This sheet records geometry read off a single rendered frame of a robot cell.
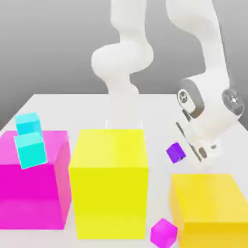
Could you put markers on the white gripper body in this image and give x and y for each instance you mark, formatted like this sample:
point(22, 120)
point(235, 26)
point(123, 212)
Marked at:
point(191, 150)

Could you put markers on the small purple cube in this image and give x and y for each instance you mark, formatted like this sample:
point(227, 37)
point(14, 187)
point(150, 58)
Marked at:
point(175, 153)

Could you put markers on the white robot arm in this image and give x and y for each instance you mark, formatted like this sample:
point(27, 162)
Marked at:
point(213, 58)

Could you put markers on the small magenta cube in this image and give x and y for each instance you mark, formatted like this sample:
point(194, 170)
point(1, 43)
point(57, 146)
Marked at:
point(163, 233)

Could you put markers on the small cyan cube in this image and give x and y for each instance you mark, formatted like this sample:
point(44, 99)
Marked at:
point(29, 126)
point(32, 154)

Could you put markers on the large orange box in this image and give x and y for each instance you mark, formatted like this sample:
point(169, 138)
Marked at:
point(213, 213)

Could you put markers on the large yellow box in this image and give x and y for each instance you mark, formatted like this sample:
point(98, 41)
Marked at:
point(108, 184)

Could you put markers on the large magenta box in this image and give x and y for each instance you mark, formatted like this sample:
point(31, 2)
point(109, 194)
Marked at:
point(27, 193)

